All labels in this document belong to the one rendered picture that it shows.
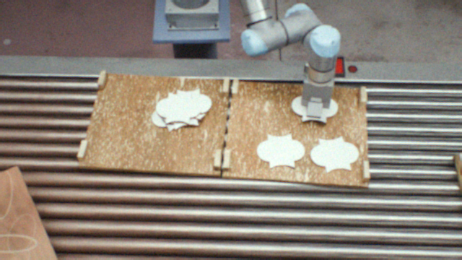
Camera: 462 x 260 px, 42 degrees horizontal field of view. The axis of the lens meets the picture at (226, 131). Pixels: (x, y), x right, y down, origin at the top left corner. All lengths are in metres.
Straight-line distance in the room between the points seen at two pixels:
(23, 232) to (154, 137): 0.47
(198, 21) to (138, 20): 1.38
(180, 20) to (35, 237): 0.93
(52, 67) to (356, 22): 1.93
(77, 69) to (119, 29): 1.43
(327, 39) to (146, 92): 0.61
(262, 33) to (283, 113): 0.32
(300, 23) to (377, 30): 1.82
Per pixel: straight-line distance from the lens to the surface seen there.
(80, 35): 3.47
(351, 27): 3.44
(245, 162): 1.73
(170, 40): 2.13
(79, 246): 1.68
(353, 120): 1.84
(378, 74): 2.00
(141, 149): 1.78
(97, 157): 1.78
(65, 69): 2.05
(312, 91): 1.73
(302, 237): 1.65
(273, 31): 1.63
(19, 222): 1.61
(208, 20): 2.12
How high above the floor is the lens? 2.40
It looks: 55 degrees down
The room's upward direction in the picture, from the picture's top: 2 degrees counter-clockwise
